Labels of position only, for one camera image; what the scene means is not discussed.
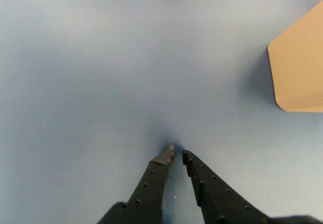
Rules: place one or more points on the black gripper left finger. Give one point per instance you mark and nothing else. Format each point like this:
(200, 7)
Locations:
(149, 191)

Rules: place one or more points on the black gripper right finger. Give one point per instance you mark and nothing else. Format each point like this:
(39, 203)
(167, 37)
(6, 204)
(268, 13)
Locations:
(219, 198)

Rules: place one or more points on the blue grey table mat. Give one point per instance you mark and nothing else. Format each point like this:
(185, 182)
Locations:
(101, 82)

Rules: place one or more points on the beige square container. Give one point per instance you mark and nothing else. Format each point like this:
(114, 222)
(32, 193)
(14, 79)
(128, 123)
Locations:
(300, 65)

